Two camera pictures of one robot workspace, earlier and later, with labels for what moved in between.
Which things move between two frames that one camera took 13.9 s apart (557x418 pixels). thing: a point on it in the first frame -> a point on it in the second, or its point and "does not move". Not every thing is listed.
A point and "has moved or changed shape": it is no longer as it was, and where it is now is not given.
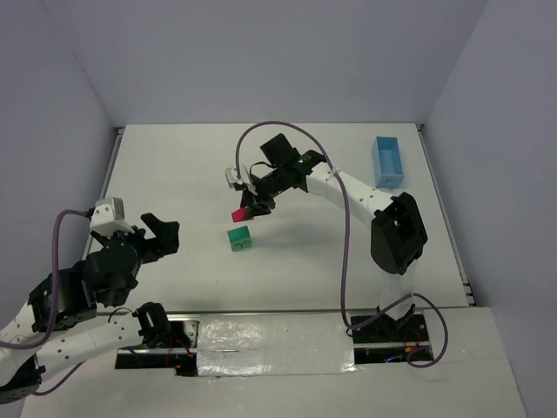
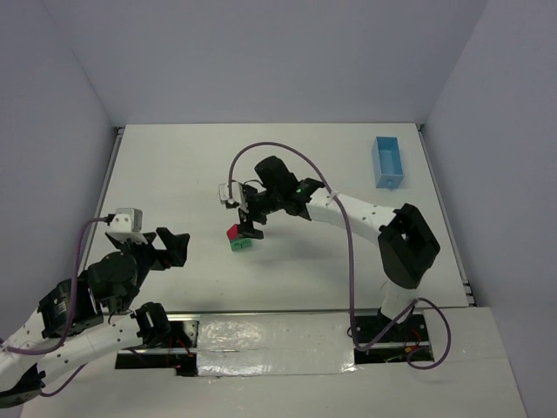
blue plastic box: x=388 y=165 does not move
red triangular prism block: x=240 y=215 has moved or changed shape
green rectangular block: x=239 y=238 does not move
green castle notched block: x=237 y=245 does not move
